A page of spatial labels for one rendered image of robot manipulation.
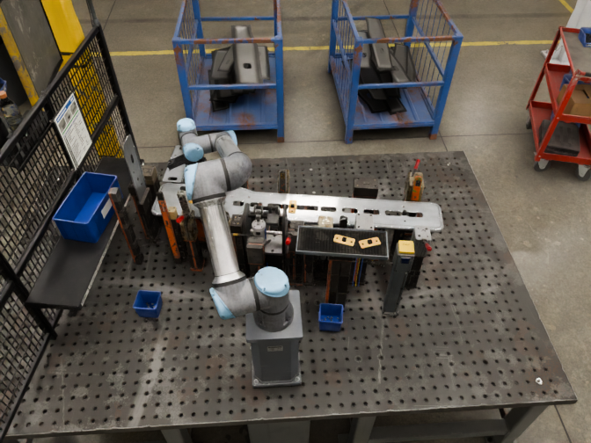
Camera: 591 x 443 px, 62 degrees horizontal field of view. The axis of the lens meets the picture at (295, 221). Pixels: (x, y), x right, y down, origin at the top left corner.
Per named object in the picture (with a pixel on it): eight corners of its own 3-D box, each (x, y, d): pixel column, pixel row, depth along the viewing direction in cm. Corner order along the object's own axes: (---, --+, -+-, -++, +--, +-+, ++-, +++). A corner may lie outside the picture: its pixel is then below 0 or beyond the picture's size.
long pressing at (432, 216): (439, 199, 242) (440, 197, 241) (445, 234, 227) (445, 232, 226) (162, 183, 249) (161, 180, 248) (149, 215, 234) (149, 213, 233)
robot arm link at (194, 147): (211, 144, 198) (205, 128, 205) (183, 149, 196) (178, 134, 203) (213, 159, 204) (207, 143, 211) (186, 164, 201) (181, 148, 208)
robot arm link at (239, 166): (259, 156, 165) (230, 122, 208) (226, 163, 163) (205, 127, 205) (264, 188, 171) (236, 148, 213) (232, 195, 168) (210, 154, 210)
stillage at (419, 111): (327, 70, 508) (333, -26, 438) (404, 67, 513) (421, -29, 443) (345, 144, 427) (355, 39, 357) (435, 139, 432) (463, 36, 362)
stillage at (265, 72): (202, 70, 506) (188, -26, 436) (280, 68, 509) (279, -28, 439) (191, 144, 426) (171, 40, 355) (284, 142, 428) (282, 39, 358)
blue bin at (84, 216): (125, 195, 237) (118, 175, 228) (96, 243, 217) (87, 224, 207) (92, 191, 239) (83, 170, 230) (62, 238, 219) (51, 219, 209)
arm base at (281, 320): (295, 330, 181) (295, 315, 173) (253, 333, 180) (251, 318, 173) (292, 295, 191) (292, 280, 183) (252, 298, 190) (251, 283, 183)
